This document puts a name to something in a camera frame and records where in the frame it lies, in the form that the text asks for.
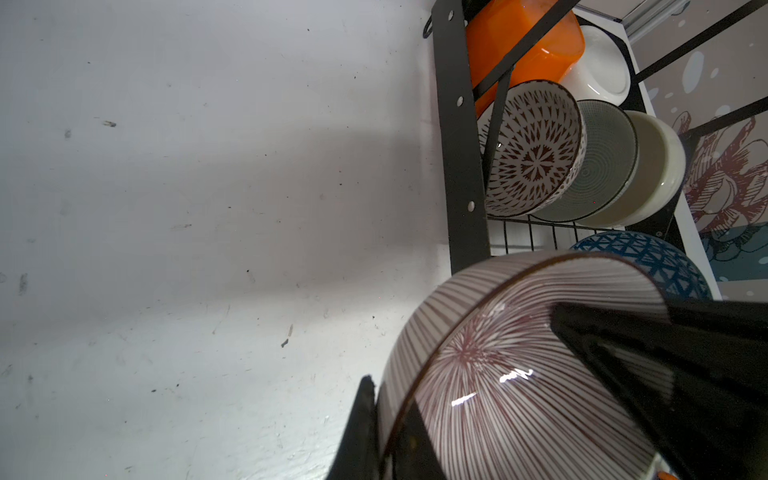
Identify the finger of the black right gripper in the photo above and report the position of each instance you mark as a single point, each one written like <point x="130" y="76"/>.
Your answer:
<point x="695" y="382"/>

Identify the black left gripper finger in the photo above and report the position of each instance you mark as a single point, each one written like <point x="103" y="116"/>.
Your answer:
<point x="357" y="456"/>

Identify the blue triangle pattern bowl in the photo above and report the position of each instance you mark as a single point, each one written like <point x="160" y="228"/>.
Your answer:
<point x="670" y="268"/>

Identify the maroon striped bowl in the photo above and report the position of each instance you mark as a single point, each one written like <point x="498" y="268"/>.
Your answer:
<point x="501" y="396"/>

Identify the cream ceramic bowl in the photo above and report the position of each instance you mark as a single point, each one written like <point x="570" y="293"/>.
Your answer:
<point x="660" y="172"/>

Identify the light green glazed bowl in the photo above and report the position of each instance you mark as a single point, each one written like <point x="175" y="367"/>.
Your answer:
<point x="609" y="165"/>

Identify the patterned ceramic bowl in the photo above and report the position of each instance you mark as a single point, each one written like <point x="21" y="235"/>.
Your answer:
<point x="539" y="151"/>

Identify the white plastic bowl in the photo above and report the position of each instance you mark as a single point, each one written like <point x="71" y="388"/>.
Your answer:
<point x="601" y="73"/>

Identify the black wire dish rack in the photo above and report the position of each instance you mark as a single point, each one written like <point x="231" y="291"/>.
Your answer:
<point x="482" y="49"/>

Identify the aluminium frame corner post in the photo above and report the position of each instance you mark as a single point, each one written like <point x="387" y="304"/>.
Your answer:
<point x="652" y="11"/>

